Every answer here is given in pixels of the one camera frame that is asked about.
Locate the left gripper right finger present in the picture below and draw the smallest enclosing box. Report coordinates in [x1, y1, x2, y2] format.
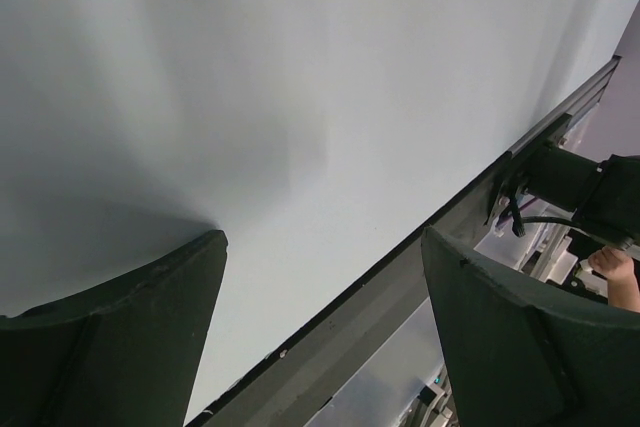
[421, 227, 639, 426]

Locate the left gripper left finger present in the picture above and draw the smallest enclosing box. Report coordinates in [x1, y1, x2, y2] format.
[1, 230, 228, 426]

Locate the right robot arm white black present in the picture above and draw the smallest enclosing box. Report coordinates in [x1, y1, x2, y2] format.
[489, 142, 639, 250]

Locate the bare human hand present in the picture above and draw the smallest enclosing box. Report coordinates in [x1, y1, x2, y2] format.
[587, 246, 640, 313]

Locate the black loose cable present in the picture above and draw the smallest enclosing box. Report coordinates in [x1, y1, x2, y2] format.
[507, 191, 624, 243]

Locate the aluminium frame rail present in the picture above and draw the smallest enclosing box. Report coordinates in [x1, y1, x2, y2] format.
[299, 54, 624, 427]

